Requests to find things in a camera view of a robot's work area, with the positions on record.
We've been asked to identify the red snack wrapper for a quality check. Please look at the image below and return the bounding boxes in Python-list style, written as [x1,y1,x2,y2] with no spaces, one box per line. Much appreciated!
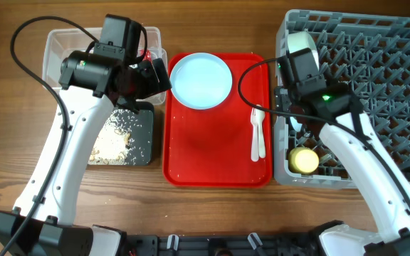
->
[144,50,152,61]

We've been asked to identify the white plastic spoon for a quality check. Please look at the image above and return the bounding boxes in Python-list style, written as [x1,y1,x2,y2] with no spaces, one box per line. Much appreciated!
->
[256,109,266,159]

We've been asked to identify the small light blue bowl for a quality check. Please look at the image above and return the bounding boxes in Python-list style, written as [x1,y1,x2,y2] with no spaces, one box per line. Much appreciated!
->
[290,117,303,132]

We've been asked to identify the white plastic fork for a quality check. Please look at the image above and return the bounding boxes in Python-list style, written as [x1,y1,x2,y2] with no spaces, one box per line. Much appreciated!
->
[250,108,259,162]

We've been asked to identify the large light blue plate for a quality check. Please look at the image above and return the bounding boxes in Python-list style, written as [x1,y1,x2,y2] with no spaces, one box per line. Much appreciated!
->
[170,53,233,110]

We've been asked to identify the green bowl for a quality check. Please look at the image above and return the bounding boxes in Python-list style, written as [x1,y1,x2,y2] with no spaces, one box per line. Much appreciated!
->
[287,31,320,68]

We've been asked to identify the yellow plastic cup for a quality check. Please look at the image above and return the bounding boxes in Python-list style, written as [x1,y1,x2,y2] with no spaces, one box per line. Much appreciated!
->
[288,147,319,175]

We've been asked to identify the rice and mushroom leftovers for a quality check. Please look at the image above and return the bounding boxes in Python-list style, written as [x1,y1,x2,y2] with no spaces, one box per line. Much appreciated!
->
[88,108,152,166]

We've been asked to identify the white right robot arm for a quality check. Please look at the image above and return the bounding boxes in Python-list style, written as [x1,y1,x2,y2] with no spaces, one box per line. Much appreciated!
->
[276,48,410,255]

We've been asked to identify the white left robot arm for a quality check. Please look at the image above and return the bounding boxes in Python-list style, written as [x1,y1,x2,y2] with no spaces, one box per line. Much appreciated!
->
[0,14,172,255]

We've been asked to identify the black waste bin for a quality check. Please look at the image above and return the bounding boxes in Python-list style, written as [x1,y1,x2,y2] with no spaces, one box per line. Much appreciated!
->
[88,100,155,167]

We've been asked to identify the grey dishwasher rack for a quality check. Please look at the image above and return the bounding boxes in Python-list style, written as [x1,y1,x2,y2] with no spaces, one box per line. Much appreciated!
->
[275,9,410,183]

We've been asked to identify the clear plastic bin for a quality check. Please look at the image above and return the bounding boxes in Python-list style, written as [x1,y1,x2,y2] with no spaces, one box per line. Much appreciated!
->
[42,27,166,111]

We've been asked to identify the black mounting rail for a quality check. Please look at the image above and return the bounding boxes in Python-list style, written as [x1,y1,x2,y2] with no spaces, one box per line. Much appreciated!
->
[122,233,320,256]

